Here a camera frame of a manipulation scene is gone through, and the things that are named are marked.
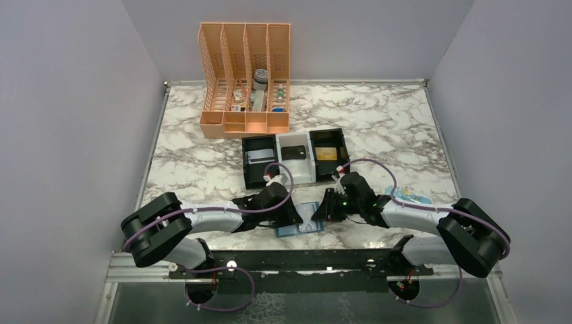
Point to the orange plastic file organizer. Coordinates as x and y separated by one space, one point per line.
230 54

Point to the black credit card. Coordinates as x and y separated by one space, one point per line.
297 152

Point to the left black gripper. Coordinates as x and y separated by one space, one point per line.
291 216

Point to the white middle tray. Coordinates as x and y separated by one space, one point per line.
301 170

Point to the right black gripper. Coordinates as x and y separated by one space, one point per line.
326 210

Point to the left black tray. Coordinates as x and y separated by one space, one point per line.
254 173

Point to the gold credit card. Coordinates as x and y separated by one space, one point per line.
326 153

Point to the right black tray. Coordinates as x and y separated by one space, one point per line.
328 138

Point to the grey round-headed bottle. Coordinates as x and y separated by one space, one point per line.
260 85

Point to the grey black stripe card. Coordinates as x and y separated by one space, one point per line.
266 155

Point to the black tray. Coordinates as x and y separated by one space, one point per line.
254 173
328 138

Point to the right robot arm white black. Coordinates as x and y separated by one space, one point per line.
460 234

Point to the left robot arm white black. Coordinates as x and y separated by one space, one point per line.
159 230

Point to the small orange white box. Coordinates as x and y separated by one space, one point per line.
239 96

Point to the blue leather card holder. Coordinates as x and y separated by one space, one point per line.
306 211

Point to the black mounting base rail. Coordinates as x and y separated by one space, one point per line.
376 262

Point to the small green white bottle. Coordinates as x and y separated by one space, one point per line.
280 93

